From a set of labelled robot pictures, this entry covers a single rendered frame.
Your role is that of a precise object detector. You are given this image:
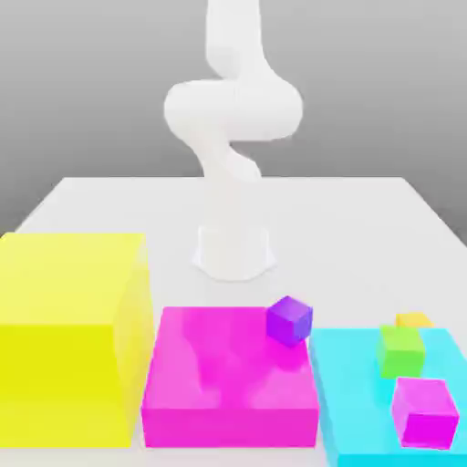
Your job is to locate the small purple cube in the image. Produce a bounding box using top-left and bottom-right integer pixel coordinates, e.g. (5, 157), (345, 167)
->
(265, 295), (315, 348)

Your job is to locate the small orange cube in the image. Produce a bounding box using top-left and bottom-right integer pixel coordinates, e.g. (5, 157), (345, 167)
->
(395, 311), (435, 329)

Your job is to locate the small green cube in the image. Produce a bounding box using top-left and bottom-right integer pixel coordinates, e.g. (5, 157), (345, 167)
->
(376, 325), (427, 379)

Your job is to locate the small magenta cube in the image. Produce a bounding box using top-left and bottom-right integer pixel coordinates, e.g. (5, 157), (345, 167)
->
(390, 376), (461, 451)

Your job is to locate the large magenta box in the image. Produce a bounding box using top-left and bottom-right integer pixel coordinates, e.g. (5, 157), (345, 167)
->
(140, 306), (321, 449)

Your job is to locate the large yellow box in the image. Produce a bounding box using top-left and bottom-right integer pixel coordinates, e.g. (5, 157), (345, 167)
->
(0, 232), (156, 450)

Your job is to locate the large cyan box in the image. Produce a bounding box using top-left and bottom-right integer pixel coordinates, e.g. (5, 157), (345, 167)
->
(308, 327), (467, 467)

